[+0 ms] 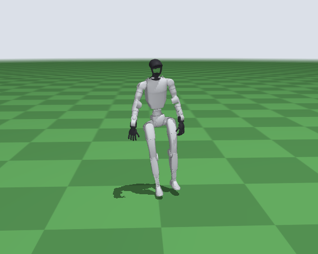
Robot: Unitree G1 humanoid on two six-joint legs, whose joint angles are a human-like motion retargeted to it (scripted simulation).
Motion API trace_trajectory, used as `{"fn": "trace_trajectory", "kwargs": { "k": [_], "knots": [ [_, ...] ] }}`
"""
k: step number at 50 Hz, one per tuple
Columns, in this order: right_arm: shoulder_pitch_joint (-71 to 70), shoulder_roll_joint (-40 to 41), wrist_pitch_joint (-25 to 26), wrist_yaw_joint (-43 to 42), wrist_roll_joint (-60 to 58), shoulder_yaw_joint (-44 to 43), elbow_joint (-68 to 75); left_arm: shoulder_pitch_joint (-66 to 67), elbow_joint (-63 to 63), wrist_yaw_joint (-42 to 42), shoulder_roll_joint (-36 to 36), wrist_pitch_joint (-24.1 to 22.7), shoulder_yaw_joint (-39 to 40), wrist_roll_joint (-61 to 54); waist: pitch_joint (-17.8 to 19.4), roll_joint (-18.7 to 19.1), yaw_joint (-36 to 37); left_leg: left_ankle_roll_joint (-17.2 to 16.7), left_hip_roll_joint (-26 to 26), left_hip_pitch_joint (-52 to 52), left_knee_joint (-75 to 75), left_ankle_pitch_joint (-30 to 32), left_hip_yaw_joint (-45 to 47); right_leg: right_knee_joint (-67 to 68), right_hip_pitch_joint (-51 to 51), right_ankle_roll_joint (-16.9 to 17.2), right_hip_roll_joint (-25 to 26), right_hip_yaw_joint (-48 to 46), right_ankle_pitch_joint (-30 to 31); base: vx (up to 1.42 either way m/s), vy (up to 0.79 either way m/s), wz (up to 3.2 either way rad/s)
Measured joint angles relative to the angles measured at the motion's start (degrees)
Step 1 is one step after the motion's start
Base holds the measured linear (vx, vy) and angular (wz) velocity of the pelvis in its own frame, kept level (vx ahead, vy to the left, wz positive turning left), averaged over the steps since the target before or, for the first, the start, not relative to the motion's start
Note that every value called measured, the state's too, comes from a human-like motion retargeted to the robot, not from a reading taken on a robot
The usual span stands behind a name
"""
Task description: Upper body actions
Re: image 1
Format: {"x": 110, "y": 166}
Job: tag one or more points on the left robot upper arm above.
{"x": 172, "y": 90}

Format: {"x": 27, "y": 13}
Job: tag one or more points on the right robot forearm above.
{"x": 134, "y": 113}

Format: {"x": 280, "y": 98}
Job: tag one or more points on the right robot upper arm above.
{"x": 139, "y": 92}

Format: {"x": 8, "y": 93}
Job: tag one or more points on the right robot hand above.
{"x": 133, "y": 132}

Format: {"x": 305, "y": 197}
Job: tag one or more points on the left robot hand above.
{"x": 180, "y": 127}

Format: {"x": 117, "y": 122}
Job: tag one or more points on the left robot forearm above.
{"x": 178, "y": 109}

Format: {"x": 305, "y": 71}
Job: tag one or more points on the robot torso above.
{"x": 155, "y": 96}

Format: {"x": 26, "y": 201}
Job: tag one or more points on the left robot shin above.
{"x": 173, "y": 162}

